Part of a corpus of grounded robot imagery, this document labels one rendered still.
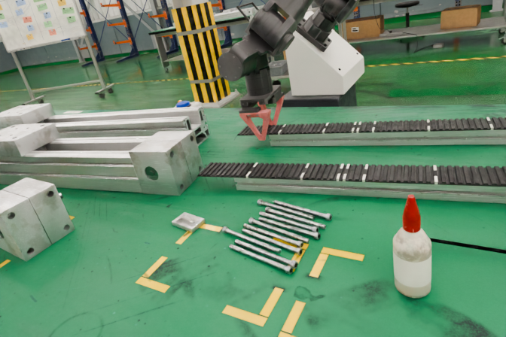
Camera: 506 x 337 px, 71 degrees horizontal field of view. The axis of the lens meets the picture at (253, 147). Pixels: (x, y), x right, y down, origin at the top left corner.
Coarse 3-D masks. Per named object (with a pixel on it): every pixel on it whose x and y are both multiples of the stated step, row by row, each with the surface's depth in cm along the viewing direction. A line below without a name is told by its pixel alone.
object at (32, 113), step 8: (40, 104) 117; (48, 104) 115; (8, 112) 114; (16, 112) 112; (24, 112) 109; (32, 112) 110; (40, 112) 112; (48, 112) 115; (0, 120) 111; (8, 120) 110; (16, 120) 108; (24, 120) 108; (32, 120) 110; (40, 120) 112; (0, 128) 113
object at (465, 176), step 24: (216, 168) 69; (240, 168) 67; (264, 168) 65; (288, 168) 63; (312, 168) 61; (336, 168) 60; (360, 168) 58; (384, 168) 57; (408, 168) 56; (432, 168) 55; (456, 168) 53; (480, 168) 52; (504, 168) 51
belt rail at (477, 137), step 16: (272, 144) 82; (288, 144) 80; (304, 144) 79; (320, 144) 77; (336, 144) 76; (352, 144) 74; (368, 144) 73; (384, 144) 72; (400, 144) 71; (416, 144) 69; (432, 144) 68; (448, 144) 67; (464, 144) 66
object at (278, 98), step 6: (276, 96) 79; (282, 96) 83; (258, 102) 85; (270, 102) 78; (276, 102) 83; (282, 102) 84; (264, 108) 85; (276, 108) 84; (276, 114) 85; (270, 120) 86; (276, 120) 85
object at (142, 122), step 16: (112, 112) 105; (128, 112) 101; (144, 112) 98; (160, 112) 96; (176, 112) 94; (192, 112) 92; (64, 128) 102; (80, 128) 100; (96, 128) 97; (112, 128) 95; (128, 128) 94; (144, 128) 92; (160, 128) 90; (176, 128) 88; (192, 128) 91; (208, 128) 95
